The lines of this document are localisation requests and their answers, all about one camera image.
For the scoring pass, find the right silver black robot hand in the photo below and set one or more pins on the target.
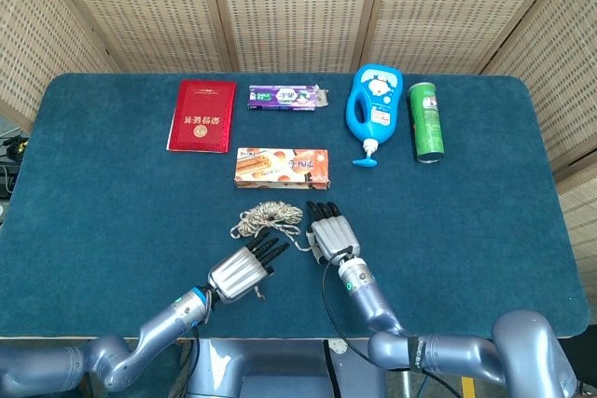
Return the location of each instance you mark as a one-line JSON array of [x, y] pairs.
[[333, 235]]

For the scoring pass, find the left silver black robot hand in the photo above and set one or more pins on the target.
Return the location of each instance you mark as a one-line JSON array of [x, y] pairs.
[[238, 272]]

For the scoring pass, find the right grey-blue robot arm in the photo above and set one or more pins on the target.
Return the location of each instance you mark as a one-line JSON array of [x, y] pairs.
[[466, 351]]

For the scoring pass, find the orange biscuit box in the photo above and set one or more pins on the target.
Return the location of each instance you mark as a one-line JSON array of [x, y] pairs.
[[280, 167]]

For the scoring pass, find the grey-blue robot torso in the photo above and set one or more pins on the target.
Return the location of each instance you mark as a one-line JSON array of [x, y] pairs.
[[280, 365]]

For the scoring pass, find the blue felt table cover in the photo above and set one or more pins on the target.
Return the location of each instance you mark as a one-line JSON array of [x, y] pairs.
[[140, 230]]

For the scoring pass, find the green chips can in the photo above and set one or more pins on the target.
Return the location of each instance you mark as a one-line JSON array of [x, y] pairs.
[[426, 123]]

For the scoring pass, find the purple toothpaste box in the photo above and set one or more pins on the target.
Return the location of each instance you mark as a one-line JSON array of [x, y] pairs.
[[280, 99]]

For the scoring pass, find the blue pump bottle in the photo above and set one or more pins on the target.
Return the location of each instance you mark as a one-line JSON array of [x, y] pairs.
[[380, 90]]

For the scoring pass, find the red certificate booklet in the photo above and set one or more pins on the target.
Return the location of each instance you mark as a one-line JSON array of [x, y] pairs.
[[200, 113]]

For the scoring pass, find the woven folding screen panel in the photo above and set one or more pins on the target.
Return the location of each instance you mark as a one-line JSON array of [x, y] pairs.
[[559, 67], [149, 6], [37, 20], [298, 6], [466, 6]]

